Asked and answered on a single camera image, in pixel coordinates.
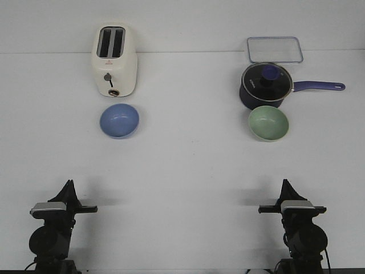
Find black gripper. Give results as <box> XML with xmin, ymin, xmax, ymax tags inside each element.
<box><xmin>47</xmin><ymin>180</ymin><xmax>98</xmax><ymax>225</ymax></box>
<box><xmin>258</xmin><ymin>179</ymin><xmax>327</xmax><ymax>226</ymax></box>

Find green bowl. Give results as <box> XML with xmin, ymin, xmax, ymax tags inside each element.
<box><xmin>248</xmin><ymin>106</ymin><xmax>289</xmax><ymax>142</ymax></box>

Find blue bowl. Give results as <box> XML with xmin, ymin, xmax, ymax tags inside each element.
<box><xmin>99</xmin><ymin>103</ymin><xmax>140</xmax><ymax>139</ymax></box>

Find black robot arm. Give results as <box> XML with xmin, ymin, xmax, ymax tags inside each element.
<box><xmin>258</xmin><ymin>179</ymin><xmax>328</xmax><ymax>273</ymax></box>
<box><xmin>29</xmin><ymin>179</ymin><xmax>98</xmax><ymax>273</ymax></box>

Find glass saucepan lid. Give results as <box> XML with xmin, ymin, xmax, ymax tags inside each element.
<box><xmin>242</xmin><ymin>63</ymin><xmax>293</xmax><ymax>91</ymax></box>

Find clear rectangular container lid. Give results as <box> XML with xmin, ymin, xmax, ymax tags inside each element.
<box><xmin>246</xmin><ymin>37</ymin><xmax>303</xmax><ymax>63</ymax></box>

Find white two-slot toaster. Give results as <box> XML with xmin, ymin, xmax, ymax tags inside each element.
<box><xmin>91</xmin><ymin>23</ymin><xmax>137</xmax><ymax>97</ymax></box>

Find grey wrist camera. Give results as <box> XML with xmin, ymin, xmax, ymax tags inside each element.
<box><xmin>30</xmin><ymin>202</ymin><xmax>66</xmax><ymax>220</ymax></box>
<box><xmin>281</xmin><ymin>200</ymin><xmax>317</xmax><ymax>219</ymax></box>

